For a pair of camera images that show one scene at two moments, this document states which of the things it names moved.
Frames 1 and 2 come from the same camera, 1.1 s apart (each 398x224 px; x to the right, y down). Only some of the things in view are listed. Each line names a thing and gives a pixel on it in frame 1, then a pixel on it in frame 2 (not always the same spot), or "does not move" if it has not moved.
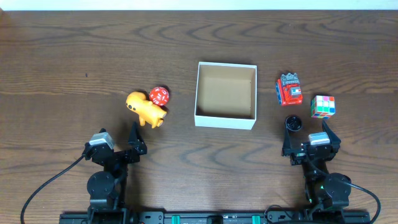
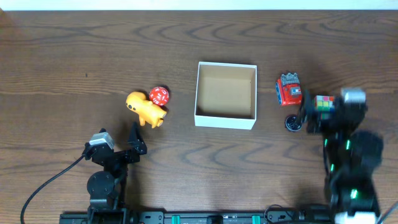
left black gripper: (121, 154) does not move
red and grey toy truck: (288, 91) does not move
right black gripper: (311, 151) -> (319, 116)
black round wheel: (293, 123) does not move
